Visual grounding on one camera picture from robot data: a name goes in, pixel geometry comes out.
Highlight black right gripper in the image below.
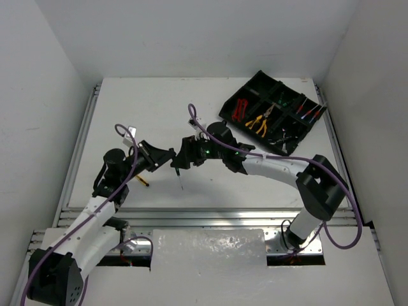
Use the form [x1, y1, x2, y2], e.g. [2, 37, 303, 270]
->
[171, 133, 226, 168]

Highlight black green precision screwdriver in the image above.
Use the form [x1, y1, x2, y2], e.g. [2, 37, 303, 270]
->
[175, 168, 184, 191]

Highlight small yellow utility knife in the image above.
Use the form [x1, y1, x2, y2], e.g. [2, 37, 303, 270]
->
[135, 175, 150, 187]

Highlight red black folding saw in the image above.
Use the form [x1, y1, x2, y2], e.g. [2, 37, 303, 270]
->
[231, 98, 249, 122]

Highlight yellow needle-nose pliers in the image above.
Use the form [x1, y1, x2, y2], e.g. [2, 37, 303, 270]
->
[245, 103, 275, 138]

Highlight large silver open-end wrench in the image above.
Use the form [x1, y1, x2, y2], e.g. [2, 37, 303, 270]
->
[269, 136, 298, 145]

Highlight Pro'sKit black green screwdriver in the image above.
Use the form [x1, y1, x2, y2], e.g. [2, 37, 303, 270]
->
[278, 92, 284, 104]

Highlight blue red screwdriver large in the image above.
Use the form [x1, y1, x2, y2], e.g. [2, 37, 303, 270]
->
[309, 103, 326, 124]

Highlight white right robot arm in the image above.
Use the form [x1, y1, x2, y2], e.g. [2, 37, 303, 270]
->
[170, 122, 345, 251]

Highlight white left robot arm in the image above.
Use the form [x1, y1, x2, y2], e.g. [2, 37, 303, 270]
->
[20, 141, 176, 305]

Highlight black compartment tray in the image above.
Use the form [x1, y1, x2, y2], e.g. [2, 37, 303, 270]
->
[219, 70, 327, 156]

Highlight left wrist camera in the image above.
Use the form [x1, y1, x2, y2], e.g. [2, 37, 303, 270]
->
[122, 126, 137, 148]

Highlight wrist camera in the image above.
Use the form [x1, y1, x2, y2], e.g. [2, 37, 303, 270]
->
[122, 126, 137, 148]
[188, 117, 207, 140]

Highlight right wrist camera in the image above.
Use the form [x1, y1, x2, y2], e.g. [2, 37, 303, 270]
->
[188, 117, 207, 140]

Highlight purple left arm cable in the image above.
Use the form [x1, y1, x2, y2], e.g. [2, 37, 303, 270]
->
[19, 123, 154, 306]

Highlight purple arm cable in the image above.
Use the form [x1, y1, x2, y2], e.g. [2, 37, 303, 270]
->
[19, 123, 154, 306]
[187, 103, 363, 256]

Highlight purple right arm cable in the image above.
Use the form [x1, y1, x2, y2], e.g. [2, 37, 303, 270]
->
[187, 103, 363, 256]

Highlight aluminium rail frame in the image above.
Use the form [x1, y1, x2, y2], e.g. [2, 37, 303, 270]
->
[9, 81, 383, 305]

